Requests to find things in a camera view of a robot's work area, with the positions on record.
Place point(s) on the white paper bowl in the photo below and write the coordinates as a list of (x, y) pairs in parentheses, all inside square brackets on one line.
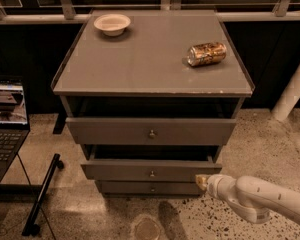
[(112, 24)]

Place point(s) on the grey drawer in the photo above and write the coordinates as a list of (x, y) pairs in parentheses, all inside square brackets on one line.
[(150, 188), (150, 131), (148, 170)]

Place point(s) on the golden soda can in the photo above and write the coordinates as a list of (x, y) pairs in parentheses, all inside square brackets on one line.
[(206, 54)]

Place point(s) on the black stand leg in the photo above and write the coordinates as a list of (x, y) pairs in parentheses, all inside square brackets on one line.
[(31, 228)]

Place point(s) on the grey bottom drawer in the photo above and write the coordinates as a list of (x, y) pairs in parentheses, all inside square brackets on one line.
[(150, 188)]

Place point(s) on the grey top drawer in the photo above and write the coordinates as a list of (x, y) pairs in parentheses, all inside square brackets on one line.
[(150, 131)]

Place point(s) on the black laptop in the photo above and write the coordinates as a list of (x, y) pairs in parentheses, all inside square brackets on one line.
[(14, 120)]

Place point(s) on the grey drawer cabinet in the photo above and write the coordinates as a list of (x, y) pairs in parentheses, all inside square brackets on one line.
[(143, 73)]

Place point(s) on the metal railing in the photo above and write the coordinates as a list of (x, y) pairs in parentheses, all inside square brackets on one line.
[(150, 7)]

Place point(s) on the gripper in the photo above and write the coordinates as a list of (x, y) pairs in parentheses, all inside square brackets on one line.
[(212, 184)]

